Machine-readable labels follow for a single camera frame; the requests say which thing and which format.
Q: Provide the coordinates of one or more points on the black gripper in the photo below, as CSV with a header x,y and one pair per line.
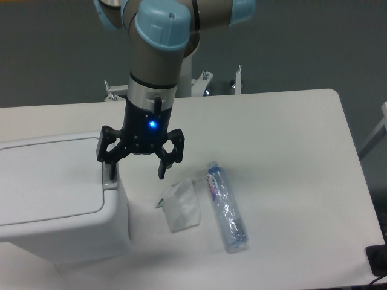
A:
x,y
145,127

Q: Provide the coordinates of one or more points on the grey lid push button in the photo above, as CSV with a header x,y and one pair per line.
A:
x,y
109,175

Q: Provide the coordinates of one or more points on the white trash can lid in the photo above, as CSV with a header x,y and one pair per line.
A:
x,y
50,180

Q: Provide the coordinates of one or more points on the white trash can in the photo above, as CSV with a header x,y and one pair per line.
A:
x,y
91,236

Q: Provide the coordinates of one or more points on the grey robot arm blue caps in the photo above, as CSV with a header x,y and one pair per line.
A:
x,y
160,34

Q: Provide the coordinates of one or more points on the crumpled clear plastic wrapper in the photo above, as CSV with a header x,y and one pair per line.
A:
x,y
180,205

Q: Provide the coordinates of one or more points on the clear plastic water bottle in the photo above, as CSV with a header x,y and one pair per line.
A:
x,y
229,218

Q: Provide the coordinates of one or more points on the white stand leg at right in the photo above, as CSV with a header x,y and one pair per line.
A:
x,y
375,136

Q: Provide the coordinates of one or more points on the black device at table edge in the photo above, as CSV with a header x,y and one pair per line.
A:
x,y
376,255

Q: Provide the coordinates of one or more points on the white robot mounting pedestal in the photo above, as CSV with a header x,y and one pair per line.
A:
x,y
184,86

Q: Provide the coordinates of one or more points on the white metal base frame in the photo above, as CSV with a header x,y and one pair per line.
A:
x,y
205,85

